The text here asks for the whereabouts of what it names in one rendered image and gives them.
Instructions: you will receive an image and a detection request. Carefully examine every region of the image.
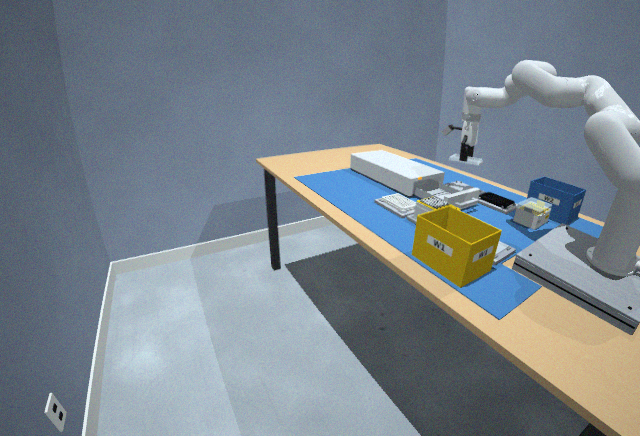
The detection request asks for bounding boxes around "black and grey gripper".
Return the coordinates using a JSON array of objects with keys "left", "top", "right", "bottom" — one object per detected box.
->
[{"left": 459, "top": 120, "right": 480, "bottom": 162}]

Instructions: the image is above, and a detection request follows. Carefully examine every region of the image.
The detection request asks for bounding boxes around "blue open-top bin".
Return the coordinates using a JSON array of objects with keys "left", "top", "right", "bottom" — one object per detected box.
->
[{"left": 527, "top": 176, "right": 586, "bottom": 225}]

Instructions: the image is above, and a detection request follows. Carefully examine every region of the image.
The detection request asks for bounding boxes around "yellow open bin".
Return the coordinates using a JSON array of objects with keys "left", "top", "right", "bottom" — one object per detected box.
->
[{"left": 412, "top": 206, "right": 502, "bottom": 288}]

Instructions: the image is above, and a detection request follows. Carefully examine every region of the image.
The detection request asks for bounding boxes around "blue bench mat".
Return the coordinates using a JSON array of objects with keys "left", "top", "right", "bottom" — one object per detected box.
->
[{"left": 294, "top": 158, "right": 560, "bottom": 320}]

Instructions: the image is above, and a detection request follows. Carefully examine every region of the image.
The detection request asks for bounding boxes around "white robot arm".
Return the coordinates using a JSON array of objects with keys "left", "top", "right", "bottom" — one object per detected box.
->
[{"left": 462, "top": 60, "right": 640, "bottom": 276}]

